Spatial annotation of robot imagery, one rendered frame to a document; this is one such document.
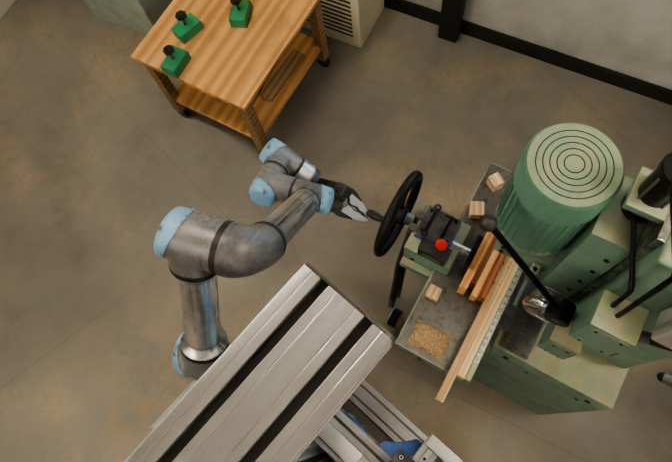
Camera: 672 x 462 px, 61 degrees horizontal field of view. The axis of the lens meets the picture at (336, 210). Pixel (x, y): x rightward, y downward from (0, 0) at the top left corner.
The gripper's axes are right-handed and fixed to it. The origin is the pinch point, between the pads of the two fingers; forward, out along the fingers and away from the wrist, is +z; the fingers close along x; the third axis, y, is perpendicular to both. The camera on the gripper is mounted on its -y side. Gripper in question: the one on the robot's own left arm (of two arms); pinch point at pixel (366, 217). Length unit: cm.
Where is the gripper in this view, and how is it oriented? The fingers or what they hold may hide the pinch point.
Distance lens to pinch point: 167.7
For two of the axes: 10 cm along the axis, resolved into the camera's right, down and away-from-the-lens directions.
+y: -3.7, 0.9, 9.2
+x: -5.0, 8.2, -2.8
